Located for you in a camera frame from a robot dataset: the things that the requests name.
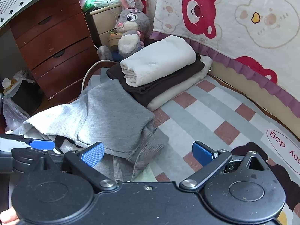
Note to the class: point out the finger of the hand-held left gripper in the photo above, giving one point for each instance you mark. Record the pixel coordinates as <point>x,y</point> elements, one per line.
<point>42,144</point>

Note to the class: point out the brown wooden drawer cabinet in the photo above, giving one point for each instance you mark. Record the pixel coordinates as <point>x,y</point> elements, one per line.
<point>54,44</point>

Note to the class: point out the black trash bin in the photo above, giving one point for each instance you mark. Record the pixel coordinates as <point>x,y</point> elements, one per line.
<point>25,98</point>

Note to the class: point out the grey sweater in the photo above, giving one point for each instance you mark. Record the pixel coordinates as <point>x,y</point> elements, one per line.
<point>105,117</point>

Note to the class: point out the white folded cloth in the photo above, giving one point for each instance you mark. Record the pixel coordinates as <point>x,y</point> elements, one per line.
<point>157,58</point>

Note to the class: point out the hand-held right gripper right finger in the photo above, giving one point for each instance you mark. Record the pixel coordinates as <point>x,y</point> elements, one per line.
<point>202,154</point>

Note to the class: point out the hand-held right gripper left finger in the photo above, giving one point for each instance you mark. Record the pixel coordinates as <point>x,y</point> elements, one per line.
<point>93,154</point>

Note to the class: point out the bear print blanket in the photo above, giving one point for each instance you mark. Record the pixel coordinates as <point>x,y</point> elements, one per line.
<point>234,16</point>

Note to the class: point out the cream folded cloth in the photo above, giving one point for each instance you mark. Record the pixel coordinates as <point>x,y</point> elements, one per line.
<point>171,96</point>

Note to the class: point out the beige bed base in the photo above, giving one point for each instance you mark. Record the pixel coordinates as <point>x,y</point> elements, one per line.
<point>243,84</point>

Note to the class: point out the clear plastic bag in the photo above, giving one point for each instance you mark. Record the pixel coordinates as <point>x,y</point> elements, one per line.
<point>13,117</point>

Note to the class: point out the grey plush rabbit toy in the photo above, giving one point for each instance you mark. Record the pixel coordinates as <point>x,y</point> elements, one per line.
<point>131,28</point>

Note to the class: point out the dark brown folded cloth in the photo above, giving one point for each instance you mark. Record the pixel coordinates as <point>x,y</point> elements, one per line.
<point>145,91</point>

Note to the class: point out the beige bedside cabinet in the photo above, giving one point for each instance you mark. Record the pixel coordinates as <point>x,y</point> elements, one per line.
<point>103,25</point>

